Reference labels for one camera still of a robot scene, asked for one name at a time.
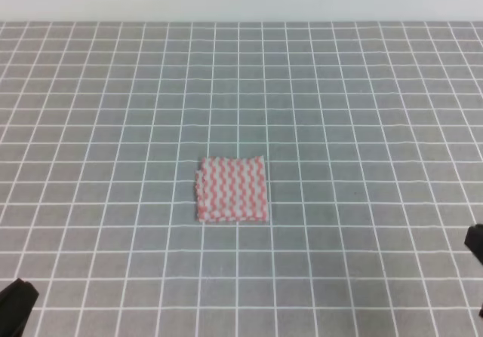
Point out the grey checked tablecloth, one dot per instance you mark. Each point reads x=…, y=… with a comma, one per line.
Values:
x=371, y=134

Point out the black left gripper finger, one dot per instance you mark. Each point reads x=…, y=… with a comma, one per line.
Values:
x=17, y=302

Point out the pink white striped towel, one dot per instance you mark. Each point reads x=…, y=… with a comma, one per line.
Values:
x=232, y=190

